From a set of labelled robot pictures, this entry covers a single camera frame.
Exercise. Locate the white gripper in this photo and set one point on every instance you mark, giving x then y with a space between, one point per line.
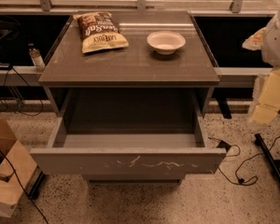
277 44

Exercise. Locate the grey top drawer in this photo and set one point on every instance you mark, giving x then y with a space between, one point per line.
122 135

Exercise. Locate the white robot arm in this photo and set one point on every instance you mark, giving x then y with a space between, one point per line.
267 40

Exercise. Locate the grey drawer cabinet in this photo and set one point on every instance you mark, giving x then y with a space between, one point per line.
138 65

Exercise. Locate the black stand base right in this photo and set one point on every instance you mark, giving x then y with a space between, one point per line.
274 163

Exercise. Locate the black stand base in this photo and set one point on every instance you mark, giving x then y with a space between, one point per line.
35 189
274 163

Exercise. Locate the black power adapter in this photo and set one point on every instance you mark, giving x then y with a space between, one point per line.
225 145

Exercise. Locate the white bowl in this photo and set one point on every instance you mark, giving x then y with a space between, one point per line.
166 42

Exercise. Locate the sea salt chip bag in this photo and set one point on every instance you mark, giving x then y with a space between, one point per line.
99 32

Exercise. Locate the small clear bottle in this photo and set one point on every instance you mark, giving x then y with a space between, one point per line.
36 58

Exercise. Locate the black stand base left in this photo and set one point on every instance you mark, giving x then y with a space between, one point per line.
35 189

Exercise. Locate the cardboard box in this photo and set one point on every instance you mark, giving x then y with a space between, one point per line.
16 169

